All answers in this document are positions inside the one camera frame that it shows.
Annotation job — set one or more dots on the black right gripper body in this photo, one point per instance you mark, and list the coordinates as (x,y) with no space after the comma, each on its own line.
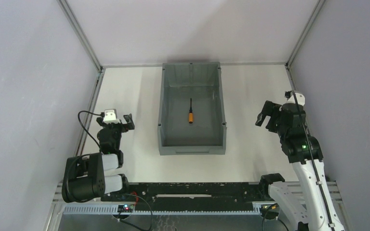
(273,116)

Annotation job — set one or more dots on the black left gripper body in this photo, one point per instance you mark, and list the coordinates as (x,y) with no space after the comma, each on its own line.
(118,126)

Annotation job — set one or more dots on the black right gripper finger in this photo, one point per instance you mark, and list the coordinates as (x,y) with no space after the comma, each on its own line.
(260,119)
(271,109)

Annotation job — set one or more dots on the orange handled screwdriver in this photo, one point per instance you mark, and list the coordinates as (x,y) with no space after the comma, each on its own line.
(190,114)

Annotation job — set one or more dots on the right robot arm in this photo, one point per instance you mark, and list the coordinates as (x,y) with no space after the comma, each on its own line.
(317,212)

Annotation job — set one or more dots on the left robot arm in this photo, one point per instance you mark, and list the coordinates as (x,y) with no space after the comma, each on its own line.
(85,176)

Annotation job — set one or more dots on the grey plastic storage bin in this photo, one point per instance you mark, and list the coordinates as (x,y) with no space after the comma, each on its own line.
(202,82)

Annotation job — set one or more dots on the small circuit board with leds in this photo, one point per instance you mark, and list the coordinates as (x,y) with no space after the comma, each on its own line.
(125,208)

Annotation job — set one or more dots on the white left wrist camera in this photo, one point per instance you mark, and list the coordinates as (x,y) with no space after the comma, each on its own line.
(110,117)

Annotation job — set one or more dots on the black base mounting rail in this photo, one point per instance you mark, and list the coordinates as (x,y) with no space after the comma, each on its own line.
(193,197)

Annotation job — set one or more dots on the aluminium frame front rail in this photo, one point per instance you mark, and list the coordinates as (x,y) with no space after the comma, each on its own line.
(97,207)

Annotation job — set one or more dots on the left aluminium frame profile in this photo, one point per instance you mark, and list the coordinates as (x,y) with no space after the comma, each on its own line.
(75,25)

